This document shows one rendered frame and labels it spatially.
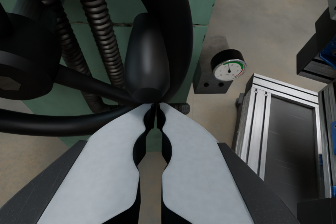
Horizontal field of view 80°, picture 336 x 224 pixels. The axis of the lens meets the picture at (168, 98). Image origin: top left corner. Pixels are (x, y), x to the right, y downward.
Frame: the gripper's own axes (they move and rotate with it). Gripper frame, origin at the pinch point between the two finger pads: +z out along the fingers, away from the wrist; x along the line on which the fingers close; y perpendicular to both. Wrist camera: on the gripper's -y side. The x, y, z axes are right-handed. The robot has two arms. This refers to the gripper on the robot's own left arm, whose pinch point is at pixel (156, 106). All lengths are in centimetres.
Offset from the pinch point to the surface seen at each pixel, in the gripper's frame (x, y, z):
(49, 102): -29, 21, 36
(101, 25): -6.1, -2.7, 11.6
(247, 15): 67, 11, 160
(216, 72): 10.6, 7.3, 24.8
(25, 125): -16.4, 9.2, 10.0
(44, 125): -14.4, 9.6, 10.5
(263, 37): 74, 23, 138
